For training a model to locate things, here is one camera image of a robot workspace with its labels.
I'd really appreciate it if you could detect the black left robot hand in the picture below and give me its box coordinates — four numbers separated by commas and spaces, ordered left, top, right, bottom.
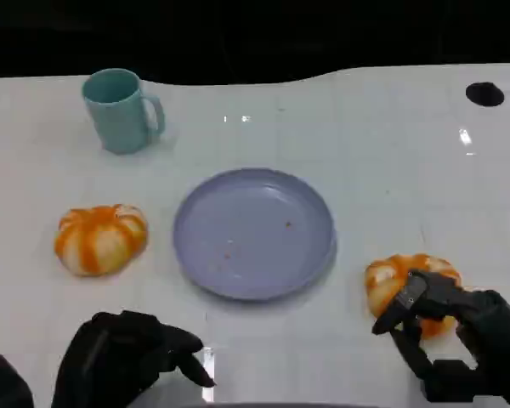
50, 309, 217, 408

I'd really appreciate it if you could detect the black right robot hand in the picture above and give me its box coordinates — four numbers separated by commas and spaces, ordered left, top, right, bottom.
371, 268, 510, 408

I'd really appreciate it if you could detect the orange white toy bread roll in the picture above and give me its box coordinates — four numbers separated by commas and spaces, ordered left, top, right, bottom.
54, 203, 149, 277
364, 253, 462, 339

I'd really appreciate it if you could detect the lilac plate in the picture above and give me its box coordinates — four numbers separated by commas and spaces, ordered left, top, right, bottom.
173, 167, 337, 303

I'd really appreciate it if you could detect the pale green mug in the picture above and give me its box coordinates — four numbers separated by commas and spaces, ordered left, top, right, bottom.
82, 67, 167, 156

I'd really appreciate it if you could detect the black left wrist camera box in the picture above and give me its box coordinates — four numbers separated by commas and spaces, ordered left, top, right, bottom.
0, 354, 35, 408

